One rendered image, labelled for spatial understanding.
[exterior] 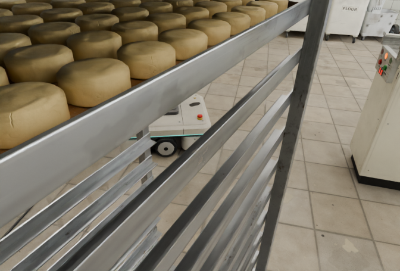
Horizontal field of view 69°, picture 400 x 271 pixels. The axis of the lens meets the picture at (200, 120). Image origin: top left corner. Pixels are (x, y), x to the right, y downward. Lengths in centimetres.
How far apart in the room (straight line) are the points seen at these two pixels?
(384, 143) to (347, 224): 52
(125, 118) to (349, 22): 526
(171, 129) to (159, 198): 175
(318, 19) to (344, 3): 472
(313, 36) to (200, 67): 38
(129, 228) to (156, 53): 14
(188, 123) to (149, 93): 183
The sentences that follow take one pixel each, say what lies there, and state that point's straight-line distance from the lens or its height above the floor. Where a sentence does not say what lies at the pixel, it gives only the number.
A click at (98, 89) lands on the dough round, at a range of 20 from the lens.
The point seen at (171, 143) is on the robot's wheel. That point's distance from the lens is 206.
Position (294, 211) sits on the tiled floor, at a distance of 186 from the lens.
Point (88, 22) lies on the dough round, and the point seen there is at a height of 124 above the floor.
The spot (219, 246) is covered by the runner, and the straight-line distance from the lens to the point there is 57.
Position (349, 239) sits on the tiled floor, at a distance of 185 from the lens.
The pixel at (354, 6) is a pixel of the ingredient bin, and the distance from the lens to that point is 533.
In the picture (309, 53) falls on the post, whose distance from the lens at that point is 60.
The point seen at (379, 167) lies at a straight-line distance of 212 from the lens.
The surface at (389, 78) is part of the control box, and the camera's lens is 189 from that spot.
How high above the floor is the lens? 132
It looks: 31 degrees down
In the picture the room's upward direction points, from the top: 2 degrees clockwise
